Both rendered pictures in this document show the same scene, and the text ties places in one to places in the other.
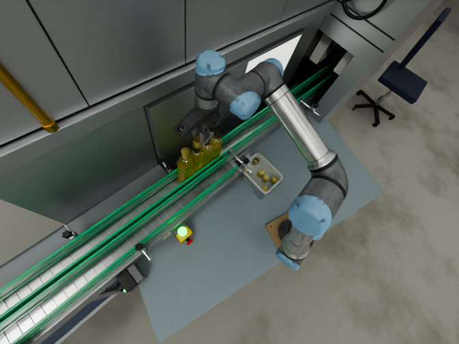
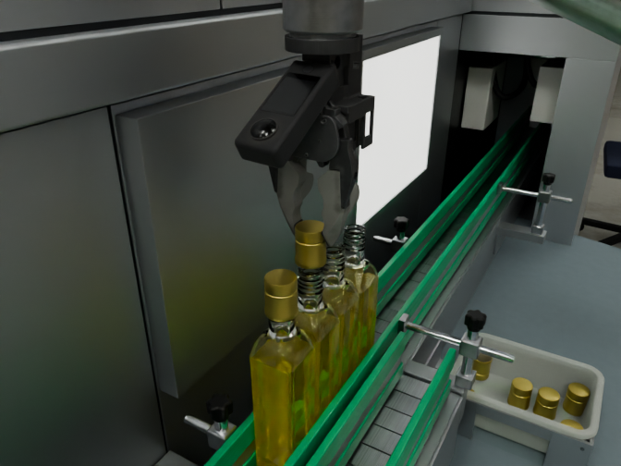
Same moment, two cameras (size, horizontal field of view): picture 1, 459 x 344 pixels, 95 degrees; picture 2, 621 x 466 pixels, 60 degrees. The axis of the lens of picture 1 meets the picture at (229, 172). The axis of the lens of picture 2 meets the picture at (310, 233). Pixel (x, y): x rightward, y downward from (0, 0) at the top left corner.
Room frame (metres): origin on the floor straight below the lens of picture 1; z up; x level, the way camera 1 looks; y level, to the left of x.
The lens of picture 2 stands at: (-0.08, 0.12, 1.45)
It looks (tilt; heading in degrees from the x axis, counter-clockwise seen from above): 27 degrees down; 5
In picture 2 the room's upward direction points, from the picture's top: straight up
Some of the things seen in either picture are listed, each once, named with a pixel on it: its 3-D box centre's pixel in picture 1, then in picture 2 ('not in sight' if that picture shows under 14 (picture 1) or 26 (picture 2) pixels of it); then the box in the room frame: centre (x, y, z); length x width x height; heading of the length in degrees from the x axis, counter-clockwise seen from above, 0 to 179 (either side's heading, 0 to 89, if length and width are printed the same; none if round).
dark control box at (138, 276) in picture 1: (132, 277); not in sight; (-0.11, 0.21, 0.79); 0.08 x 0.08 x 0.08; 65
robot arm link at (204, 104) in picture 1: (205, 96); (320, 11); (0.46, 0.16, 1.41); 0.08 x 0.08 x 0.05
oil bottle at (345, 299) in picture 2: (204, 156); (331, 349); (0.49, 0.14, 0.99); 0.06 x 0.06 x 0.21; 66
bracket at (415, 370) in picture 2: (234, 168); (434, 391); (0.57, -0.02, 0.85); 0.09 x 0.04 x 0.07; 65
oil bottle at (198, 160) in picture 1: (195, 163); (310, 375); (0.44, 0.17, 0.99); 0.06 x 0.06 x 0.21; 64
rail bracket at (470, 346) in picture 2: (240, 162); (454, 344); (0.56, -0.03, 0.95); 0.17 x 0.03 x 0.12; 65
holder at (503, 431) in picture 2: (255, 172); (504, 395); (0.64, -0.15, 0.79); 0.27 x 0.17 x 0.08; 65
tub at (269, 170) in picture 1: (259, 175); (521, 397); (0.63, -0.17, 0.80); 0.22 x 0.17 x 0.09; 65
